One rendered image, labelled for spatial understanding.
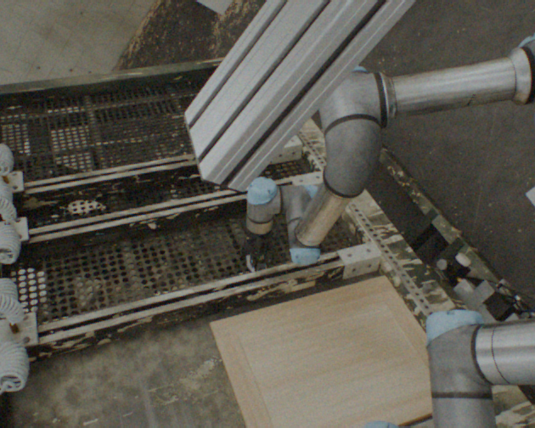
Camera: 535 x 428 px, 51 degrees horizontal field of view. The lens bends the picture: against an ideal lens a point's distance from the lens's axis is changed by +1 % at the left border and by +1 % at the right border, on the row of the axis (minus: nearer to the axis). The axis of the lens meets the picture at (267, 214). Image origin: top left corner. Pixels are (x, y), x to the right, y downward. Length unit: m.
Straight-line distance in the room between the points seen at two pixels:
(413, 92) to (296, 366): 0.77
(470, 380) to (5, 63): 6.52
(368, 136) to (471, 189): 1.67
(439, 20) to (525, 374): 2.69
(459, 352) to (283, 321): 0.91
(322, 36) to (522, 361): 0.45
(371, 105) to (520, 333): 0.59
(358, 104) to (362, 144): 0.09
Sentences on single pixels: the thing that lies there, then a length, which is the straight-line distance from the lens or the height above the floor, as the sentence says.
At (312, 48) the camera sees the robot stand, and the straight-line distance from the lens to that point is 0.42.
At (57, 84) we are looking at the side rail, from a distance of 2.61.
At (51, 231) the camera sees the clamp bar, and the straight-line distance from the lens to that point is 1.84.
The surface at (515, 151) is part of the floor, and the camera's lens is 2.70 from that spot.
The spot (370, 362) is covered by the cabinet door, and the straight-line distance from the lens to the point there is 1.57.
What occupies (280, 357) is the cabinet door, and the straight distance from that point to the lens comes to 1.53.
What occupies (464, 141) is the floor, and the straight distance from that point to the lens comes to 2.84.
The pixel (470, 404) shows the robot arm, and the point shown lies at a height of 1.61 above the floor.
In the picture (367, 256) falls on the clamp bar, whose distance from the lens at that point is 1.73.
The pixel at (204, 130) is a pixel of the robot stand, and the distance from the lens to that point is 0.50.
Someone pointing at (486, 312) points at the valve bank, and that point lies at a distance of 1.75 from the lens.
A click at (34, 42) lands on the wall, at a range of 6.77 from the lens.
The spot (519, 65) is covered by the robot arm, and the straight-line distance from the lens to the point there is 1.23.
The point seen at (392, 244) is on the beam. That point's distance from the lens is 1.82.
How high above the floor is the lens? 2.27
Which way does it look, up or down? 38 degrees down
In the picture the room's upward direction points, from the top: 73 degrees counter-clockwise
